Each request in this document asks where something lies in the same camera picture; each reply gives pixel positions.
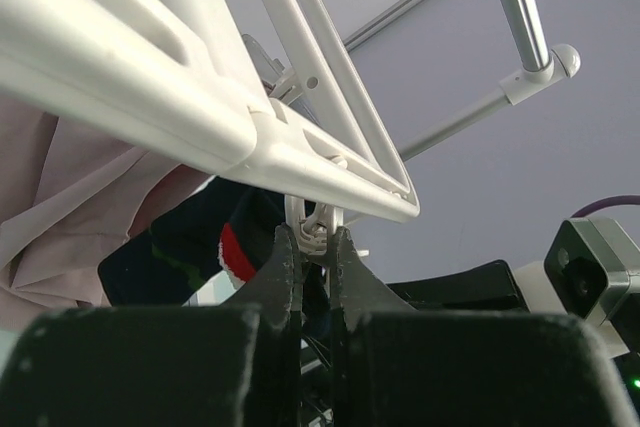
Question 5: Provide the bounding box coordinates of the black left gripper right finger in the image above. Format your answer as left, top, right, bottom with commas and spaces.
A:
329, 227, 630, 426

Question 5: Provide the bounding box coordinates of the white plastic clip hanger frame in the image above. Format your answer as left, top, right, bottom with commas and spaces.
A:
1, 0, 420, 222

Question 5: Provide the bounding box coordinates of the metal drying rack stand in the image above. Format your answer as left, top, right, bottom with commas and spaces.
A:
397, 0, 582, 161

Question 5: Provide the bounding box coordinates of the grey translucent plastic bin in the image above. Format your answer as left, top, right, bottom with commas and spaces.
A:
242, 34, 295, 100

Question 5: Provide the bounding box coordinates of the white hanger clip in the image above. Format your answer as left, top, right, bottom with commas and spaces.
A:
284, 195, 344, 269

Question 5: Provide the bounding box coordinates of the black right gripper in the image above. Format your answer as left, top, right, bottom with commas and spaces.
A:
387, 260, 529, 312

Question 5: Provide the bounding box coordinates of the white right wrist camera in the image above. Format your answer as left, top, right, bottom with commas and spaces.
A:
514, 217, 639, 357

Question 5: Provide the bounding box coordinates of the navy Santa sock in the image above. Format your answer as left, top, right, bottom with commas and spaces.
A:
97, 177, 331, 343

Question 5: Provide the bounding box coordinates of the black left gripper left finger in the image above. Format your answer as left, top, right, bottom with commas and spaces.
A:
1, 226, 303, 426

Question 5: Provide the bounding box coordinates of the pink cloth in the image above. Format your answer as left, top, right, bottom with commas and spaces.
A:
1, 95, 209, 331

